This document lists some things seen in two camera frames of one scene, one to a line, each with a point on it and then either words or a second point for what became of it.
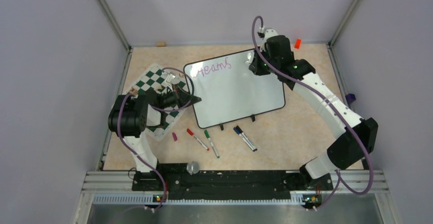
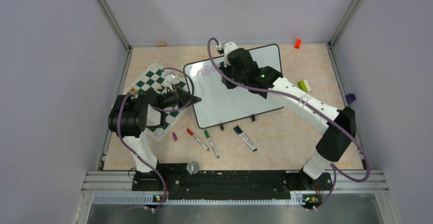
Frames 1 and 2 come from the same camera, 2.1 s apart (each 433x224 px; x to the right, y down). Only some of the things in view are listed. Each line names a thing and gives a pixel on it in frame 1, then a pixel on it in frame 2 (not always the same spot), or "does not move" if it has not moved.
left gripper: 182,97 does not move
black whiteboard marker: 242,132 does not move
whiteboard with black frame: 228,90 does not move
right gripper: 256,67 -> 230,85
